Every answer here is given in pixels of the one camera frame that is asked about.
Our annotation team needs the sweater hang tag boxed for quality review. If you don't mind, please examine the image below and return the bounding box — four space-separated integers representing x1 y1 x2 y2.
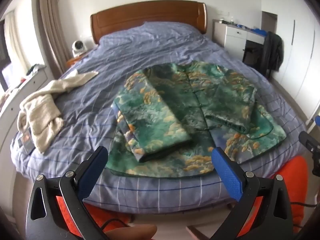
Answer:
19 129 33 153

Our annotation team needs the dark hanging jacket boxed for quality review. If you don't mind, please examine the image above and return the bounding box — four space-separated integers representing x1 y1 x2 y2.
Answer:
259 31 284 72

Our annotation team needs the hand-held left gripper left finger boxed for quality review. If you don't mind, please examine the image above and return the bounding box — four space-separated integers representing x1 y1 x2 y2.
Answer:
25 146 109 240

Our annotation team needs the black cable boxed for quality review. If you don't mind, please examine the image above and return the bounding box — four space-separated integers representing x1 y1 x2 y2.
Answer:
99 218 131 231

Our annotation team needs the cream knitted sweater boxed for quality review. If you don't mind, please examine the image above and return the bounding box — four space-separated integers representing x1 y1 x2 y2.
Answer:
17 70 99 154

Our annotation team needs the white drawer cabinet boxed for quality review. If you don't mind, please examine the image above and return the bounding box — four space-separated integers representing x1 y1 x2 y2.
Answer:
212 19 248 61

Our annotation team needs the beige curtain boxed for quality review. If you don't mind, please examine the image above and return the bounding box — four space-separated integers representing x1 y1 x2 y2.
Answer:
37 0 72 71

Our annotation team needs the brown wooden headboard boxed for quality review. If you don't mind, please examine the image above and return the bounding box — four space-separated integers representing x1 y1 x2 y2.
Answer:
90 0 208 46

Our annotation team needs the person's left hand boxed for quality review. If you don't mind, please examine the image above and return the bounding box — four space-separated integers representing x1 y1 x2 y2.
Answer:
104 224 158 240

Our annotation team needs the green printed jacket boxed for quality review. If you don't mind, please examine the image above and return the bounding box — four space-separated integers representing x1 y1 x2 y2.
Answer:
106 64 287 179

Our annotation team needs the white wardrobe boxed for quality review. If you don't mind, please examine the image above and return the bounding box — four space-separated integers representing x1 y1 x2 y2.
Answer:
261 0 320 122

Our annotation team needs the bed with blue checked sheet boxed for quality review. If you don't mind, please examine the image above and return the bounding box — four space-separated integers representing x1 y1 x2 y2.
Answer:
10 21 307 214

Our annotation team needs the white sheer curtain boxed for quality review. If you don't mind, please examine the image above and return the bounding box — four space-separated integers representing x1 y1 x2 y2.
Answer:
4 11 28 67

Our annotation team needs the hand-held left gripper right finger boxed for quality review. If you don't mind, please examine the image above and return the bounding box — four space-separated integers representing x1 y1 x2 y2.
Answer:
210 147 293 240

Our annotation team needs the small white fan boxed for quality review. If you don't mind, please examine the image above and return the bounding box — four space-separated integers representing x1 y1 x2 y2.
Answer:
72 40 88 57

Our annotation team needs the wooden nightstand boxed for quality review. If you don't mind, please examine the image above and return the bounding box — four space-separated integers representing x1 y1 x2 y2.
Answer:
66 56 87 67

